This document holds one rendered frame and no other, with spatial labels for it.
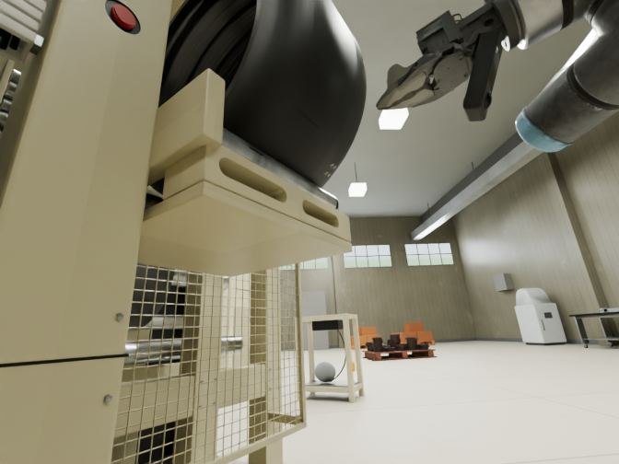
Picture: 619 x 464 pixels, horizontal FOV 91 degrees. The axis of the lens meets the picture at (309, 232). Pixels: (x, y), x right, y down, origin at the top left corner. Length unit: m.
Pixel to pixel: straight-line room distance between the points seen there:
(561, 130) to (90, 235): 0.64
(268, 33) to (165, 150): 0.26
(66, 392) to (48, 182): 0.21
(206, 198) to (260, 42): 0.30
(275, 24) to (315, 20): 0.07
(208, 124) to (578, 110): 0.49
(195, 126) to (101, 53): 0.17
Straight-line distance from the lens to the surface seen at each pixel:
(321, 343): 12.28
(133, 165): 0.45
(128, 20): 0.57
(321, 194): 0.61
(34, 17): 0.52
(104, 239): 0.41
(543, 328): 10.72
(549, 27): 0.58
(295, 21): 0.59
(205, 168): 0.38
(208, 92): 0.42
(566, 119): 0.59
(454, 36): 0.57
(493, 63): 0.55
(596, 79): 0.56
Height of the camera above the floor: 0.63
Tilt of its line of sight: 18 degrees up
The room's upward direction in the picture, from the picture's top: 3 degrees counter-clockwise
